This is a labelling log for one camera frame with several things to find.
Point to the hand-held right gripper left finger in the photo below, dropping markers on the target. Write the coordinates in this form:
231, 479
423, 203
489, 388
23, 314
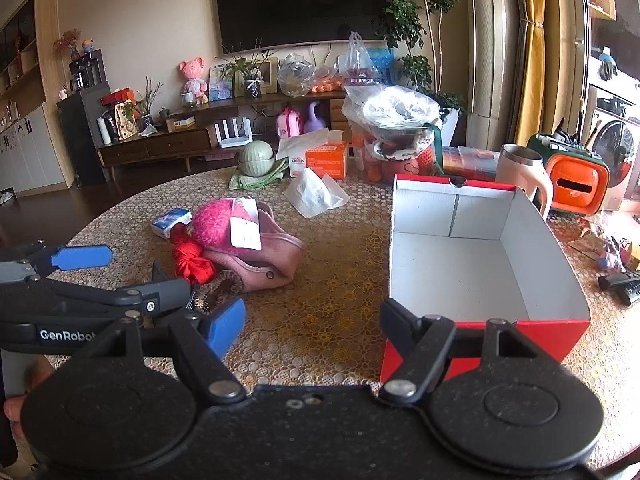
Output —
225, 327

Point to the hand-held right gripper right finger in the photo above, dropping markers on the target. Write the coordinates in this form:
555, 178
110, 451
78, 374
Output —
395, 317

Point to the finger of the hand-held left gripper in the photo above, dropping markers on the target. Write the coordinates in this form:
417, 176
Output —
150, 296
82, 257

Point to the brown scrunchie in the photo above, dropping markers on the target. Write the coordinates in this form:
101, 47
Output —
225, 280

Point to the red cloth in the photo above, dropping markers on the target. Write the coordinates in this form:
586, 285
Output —
192, 265

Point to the red and white cardboard box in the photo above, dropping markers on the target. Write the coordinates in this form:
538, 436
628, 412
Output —
450, 270

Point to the small blue and white box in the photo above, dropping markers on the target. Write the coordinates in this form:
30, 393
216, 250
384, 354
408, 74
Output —
170, 222

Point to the pink fluffy plush toy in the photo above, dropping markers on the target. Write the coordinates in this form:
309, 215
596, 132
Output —
212, 222

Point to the person's left hand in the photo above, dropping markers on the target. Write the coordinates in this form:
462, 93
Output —
35, 377

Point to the pink knit hat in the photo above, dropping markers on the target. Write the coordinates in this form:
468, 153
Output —
270, 265

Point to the black cabinet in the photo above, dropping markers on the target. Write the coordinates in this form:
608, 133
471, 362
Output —
80, 135

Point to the dark wooden TV stand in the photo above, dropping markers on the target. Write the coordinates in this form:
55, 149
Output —
175, 142

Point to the green cloth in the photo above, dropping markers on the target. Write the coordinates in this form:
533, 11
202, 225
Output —
250, 181

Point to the white tissue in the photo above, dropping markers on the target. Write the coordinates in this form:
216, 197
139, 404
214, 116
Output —
315, 192

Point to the orange ball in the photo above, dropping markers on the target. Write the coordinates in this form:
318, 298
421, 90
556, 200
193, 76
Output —
400, 167

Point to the clear plastic storage box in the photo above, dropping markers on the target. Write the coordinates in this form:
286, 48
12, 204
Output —
470, 162

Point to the orange tissue box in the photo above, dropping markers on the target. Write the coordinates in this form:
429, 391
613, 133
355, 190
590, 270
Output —
325, 160

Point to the white router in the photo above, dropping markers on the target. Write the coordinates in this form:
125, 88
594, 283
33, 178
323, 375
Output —
232, 135

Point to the black coffee machine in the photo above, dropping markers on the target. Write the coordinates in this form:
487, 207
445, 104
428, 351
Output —
87, 72

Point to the cream mug with steel rim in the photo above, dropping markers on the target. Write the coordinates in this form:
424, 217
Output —
517, 170

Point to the crumpled wrapper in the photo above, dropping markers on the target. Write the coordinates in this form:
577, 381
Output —
590, 240

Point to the pink plush doll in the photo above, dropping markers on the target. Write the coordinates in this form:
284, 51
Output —
194, 77

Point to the clear plastic bag bundle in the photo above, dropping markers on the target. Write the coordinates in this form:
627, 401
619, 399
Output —
395, 105

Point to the purple toy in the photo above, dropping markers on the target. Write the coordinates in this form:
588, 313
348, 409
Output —
315, 120

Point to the small toy figure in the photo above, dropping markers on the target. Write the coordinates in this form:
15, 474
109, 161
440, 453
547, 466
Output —
606, 261

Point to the orange and green organizer box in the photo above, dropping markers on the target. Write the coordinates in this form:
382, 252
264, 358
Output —
575, 185

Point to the black remote control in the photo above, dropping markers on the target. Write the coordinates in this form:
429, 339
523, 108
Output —
620, 280
631, 294

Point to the small potted grass plant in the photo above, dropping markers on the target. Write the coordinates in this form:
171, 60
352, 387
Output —
252, 85

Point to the pile of oranges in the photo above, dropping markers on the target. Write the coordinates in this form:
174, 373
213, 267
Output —
325, 86

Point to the small yellow box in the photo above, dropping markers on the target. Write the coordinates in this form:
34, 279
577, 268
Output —
635, 257

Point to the crumpled clear plastic bag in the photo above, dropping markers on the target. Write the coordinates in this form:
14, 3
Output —
296, 77

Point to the beige standing air conditioner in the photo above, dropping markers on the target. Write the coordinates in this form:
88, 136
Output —
492, 60

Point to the washing machine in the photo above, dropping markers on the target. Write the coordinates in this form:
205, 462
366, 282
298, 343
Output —
617, 135

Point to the yellow curtain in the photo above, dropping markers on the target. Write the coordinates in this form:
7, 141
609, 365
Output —
531, 60

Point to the tall green houseplant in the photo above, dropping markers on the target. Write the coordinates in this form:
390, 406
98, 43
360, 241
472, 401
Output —
400, 15

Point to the black television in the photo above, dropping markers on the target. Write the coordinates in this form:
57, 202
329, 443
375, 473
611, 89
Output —
300, 5

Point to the white and wood wall cabinet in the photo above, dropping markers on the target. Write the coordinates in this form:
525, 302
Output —
30, 135

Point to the cream picture frame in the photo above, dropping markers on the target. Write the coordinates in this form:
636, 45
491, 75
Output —
272, 77

